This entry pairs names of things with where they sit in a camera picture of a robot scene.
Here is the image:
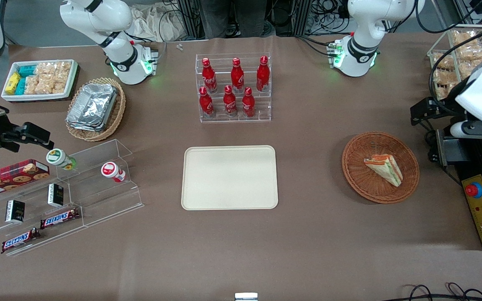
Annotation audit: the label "clear bag of rice crackers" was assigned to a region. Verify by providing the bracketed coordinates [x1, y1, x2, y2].
[40, 77, 69, 94]
[24, 75, 43, 95]
[35, 62, 57, 79]
[54, 61, 72, 80]

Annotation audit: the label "tangled black cables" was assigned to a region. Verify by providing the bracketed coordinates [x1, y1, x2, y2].
[308, 0, 352, 36]

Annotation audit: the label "snickers bar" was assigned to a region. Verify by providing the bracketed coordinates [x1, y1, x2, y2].
[40, 207, 81, 230]
[1, 227, 41, 254]

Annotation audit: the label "clear acrylic bottle rack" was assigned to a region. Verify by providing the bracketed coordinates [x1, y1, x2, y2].
[195, 53, 272, 124]

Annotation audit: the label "green lid yogurt cup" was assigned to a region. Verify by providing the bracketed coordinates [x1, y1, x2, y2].
[46, 148, 77, 171]

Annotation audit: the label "red cola bottle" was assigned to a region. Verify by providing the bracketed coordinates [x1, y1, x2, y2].
[199, 87, 215, 118]
[223, 85, 238, 118]
[231, 57, 245, 94]
[256, 55, 271, 93]
[201, 58, 218, 94]
[241, 87, 256, 118]

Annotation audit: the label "black floor cables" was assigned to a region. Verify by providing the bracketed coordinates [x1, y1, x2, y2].
[393, 282, 482, 301]

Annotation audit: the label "round brown wicker basket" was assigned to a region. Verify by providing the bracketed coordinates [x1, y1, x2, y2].
[341, 132, 420, 204]

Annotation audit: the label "black cable on table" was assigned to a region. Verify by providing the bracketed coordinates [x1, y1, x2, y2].
[295, 34, 338, 57]

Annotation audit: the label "white crumpled cloth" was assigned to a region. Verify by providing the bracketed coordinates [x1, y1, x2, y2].
[130, 3, 192, 43]

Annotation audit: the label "red cookie box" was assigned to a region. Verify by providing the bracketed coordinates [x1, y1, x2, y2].
[0, 158, 51, 199]

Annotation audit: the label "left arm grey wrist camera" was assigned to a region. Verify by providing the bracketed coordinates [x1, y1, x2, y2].
[449, 120, 482, 139]

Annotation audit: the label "clear acrylic snack rack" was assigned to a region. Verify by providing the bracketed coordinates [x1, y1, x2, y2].
[427, 24, 482, 102]

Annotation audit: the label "white rectangular snack tray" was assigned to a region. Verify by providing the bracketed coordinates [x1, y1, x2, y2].
[1, 59, 79, 102]

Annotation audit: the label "person dark trousers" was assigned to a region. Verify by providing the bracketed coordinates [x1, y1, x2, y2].
[198, 0, 267, 39]

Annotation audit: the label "triangle sandwich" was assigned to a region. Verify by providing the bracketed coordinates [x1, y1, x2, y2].
[364, 154, 404, 188]

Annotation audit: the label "red lid yogurt cup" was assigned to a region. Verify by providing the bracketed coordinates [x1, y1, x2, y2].
[100, 161, 127, 183]

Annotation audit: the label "clear acrylic stepped shelf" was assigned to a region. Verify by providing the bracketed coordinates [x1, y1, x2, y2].
[0, 138, 145, 257]

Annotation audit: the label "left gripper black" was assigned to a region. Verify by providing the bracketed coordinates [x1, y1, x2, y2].
[410, 97, 461, 132]

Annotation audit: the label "yellow snack pack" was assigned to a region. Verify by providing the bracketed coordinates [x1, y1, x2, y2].
[5, 72, 22, 95]

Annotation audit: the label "clear bag of fried snacks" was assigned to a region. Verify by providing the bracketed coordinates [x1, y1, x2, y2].
[433, 54, 456, 71]
[433, 69, 461, 100]
[456, 45, 482, 64]
[451, 29, 482, 47]

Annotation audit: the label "stack of foil trays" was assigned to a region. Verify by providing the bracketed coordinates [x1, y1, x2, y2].
[66, 83, 118, 133]

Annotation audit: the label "beige plastic tray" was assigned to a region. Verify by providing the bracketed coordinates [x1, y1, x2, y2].
[181, 145, 279, 211]

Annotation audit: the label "oval light wicker basket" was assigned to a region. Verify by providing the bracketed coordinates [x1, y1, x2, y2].
[65, 77, 127, 142]

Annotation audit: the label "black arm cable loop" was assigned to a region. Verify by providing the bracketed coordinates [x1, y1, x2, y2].
[428, 25, 482, 117]

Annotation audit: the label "black yellow control box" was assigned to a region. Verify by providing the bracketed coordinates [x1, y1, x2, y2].
[454, 136, 482, 250]

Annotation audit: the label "small black box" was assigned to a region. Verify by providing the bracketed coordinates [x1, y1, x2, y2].
[5, 199, 26, 223]
[47, 183, 64, 208]

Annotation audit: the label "grey metal bracket plate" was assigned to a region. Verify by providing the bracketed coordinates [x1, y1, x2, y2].
[435, 129, 472, 167]

